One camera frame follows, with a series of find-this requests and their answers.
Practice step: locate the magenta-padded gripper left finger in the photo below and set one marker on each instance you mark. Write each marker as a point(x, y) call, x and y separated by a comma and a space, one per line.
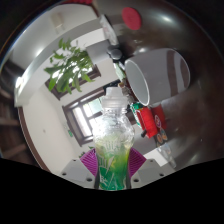
point(88, 163)

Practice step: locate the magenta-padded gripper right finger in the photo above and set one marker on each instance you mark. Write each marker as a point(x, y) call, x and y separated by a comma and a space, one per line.
point(137, 163)

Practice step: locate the clear bottle with green drink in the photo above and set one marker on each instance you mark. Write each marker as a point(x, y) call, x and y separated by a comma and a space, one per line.
point(113, 150)

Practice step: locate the green exit sign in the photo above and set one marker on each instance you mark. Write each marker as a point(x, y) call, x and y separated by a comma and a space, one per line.
point(70, 133)

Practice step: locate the red box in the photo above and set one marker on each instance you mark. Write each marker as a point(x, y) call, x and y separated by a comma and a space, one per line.
point(146, 121)

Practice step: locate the dark wooden glazed door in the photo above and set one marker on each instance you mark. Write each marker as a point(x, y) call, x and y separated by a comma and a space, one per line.
point(81, 118)

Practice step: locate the dark wooden framed window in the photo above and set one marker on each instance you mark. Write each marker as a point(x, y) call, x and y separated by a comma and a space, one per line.
point(91, 71)

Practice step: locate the white mug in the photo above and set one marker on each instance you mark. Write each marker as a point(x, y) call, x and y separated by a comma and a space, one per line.
point(163, 75)

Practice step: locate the green book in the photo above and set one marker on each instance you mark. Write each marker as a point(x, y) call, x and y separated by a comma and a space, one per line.
point(119, 70)

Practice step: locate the potted plant in white pot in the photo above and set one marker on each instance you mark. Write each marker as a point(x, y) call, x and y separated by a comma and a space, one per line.
point(71, 70)

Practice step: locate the column lamp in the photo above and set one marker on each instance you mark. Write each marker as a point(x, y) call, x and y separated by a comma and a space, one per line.
point(19, 82)

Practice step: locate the grey round objects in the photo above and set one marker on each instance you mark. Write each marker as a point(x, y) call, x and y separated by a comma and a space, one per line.
point(115, 53)

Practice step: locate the flat round red coaster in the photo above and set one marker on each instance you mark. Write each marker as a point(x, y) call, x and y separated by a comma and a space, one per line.
point(131, 19)

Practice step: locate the red carpeted stairs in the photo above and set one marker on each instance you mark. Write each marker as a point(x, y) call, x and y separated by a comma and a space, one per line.
point(78, 2)

